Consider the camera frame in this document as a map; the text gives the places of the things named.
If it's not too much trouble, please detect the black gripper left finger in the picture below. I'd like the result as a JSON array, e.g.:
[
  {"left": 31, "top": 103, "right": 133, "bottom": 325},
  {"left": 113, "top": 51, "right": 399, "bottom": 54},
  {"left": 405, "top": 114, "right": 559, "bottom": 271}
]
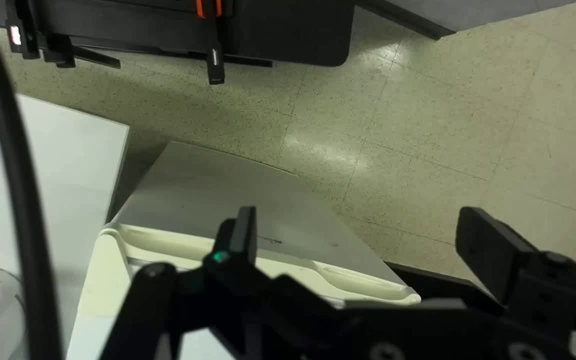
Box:
[{"left": 210, "top": 206, "right": 258, "bottom": 267}]

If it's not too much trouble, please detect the black cable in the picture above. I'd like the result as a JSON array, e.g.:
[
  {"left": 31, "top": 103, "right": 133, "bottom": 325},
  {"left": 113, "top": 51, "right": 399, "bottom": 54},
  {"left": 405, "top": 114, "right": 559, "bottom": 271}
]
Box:
[{"left": 0, "top": 0, "right": 69, "bottom": 360}]

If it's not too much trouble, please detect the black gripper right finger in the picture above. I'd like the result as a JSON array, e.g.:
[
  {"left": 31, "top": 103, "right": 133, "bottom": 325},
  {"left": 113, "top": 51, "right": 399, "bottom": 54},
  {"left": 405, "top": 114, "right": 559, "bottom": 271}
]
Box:
[{"left": 456, "top": 206, "right": 576, "bottom": 303}]

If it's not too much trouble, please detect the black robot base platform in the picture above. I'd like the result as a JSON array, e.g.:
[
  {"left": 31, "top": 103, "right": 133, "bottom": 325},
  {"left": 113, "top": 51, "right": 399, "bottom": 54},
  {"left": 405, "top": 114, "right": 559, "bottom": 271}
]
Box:
[{"left": 33, "top": 0, "right": 355, "bottom": 66}]

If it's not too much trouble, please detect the white mini fridge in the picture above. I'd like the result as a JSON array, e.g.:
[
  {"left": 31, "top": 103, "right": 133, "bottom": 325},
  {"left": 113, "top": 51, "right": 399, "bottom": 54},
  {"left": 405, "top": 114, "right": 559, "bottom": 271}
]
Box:
[{"left": 67, "top": 143, "right": 420, "bottom": 360}]

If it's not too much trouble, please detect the orange black clamp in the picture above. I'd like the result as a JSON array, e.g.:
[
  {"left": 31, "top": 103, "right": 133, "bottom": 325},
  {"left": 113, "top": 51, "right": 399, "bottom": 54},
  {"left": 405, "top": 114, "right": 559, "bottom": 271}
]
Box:
[{"left": 194, "top": 0, "right": 226, "bottom": 84}]

